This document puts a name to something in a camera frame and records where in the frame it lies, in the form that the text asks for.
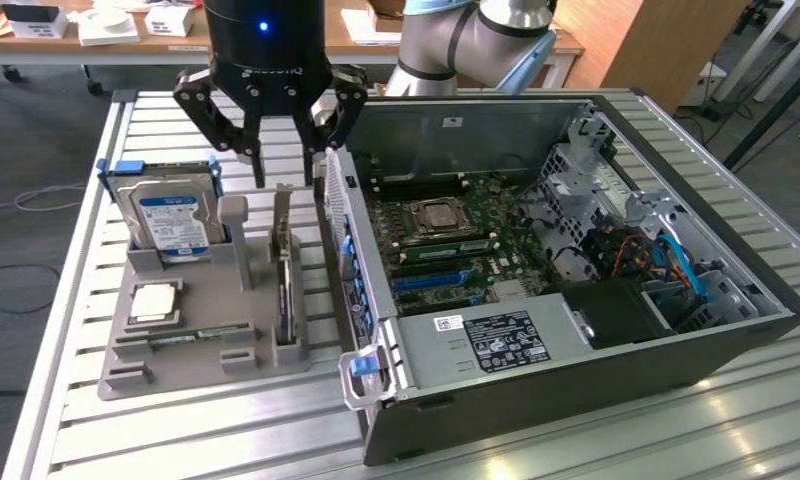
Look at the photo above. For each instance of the small white labelled box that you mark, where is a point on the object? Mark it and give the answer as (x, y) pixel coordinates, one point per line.
(169, 22)

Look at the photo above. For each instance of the blue case latch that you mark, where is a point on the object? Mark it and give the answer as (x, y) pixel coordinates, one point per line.
(363, 366)

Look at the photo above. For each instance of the silver metal disk bay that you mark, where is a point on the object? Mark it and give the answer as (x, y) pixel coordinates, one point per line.
(721, 300)

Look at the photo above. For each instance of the grey plastic parts rack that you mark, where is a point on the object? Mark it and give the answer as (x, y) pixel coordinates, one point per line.
(207, 360)

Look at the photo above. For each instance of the CPU socket with metal frame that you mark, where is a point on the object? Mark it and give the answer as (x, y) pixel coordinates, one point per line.
(438, 218)

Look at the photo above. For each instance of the perforated metal drive cage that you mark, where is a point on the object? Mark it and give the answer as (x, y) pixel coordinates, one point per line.
(574, 200)

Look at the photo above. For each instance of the white floor device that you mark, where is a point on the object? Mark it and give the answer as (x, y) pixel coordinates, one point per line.
(703, 85)

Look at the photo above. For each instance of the hard disk in blue caddy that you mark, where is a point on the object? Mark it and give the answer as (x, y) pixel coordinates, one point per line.
(173, 220)

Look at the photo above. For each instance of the black fan shroud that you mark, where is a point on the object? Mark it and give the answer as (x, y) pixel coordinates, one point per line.
(614, 312)

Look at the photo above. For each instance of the black slanted pole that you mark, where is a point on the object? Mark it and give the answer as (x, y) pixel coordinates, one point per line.
(774, 118)

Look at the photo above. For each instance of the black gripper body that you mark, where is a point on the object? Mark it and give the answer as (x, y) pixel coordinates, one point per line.
(267, 55)

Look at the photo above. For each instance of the white paper stack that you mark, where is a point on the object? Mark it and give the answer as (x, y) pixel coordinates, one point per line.
(367, 30)

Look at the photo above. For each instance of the white round dish on box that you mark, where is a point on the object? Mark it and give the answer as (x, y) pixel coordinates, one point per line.
(107, 27)

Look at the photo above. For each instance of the wooden desk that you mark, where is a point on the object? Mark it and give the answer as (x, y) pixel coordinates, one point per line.
(53, 47)

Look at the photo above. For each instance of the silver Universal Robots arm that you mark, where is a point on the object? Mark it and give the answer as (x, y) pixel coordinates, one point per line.
(434, 45)

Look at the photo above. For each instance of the green motherboard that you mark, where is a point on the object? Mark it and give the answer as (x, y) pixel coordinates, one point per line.
(507, 235)

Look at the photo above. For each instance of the black caster wheel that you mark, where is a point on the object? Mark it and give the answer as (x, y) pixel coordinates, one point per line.
(12, 74)
(95, 88)

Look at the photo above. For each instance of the white box with black print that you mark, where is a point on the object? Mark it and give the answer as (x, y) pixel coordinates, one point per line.
(36, 25)

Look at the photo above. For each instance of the green black graphics card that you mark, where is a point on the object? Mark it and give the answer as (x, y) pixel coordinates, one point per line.
(284, 280)

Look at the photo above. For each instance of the wooden cabinet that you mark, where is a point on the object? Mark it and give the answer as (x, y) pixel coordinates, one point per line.
(674, 50)

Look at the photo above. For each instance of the black open PC case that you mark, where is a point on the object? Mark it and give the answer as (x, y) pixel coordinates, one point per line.
(574, 390)

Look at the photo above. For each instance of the silver CPU chip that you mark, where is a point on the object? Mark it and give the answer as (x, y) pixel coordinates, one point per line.
(155, 302)

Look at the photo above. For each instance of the black RAM slot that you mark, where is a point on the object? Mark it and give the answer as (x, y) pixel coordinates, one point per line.
(420, 182)
(423, 194)

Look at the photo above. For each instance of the grey power supply unit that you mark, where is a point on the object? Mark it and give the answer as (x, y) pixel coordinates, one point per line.
(434, 350)

